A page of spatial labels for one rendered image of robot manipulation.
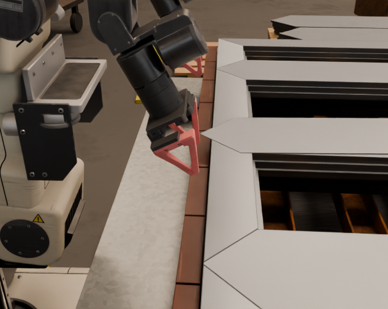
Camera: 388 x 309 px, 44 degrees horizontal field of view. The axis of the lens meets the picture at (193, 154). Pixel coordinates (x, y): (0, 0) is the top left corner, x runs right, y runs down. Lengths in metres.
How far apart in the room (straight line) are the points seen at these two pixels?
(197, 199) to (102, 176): 1.69
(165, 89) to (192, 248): 0.29
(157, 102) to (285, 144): 0.46
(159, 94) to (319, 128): 0.57
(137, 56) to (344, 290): 0.45
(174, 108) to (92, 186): 1.86
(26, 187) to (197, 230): 0.35
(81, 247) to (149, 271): 1.17
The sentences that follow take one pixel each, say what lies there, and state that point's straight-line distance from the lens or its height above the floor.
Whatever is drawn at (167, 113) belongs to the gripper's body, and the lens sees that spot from 0.73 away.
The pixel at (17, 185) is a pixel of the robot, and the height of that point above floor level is 0.86.
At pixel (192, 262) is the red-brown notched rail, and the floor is 0.83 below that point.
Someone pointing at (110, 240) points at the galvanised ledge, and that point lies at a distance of 1.12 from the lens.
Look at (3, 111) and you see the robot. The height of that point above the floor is 1.01.
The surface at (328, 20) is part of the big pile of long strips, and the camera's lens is 2.26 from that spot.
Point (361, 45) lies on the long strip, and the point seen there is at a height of 0.87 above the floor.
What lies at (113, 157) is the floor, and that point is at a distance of 2.80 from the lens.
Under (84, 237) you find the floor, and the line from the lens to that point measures 2.23.
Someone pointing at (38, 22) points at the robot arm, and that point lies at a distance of 0.70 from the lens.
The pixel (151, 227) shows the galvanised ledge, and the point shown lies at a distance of 1.15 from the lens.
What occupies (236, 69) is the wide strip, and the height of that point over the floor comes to 0.87.
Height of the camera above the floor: 1.39
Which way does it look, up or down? 30 degrees down
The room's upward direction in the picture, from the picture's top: straight up
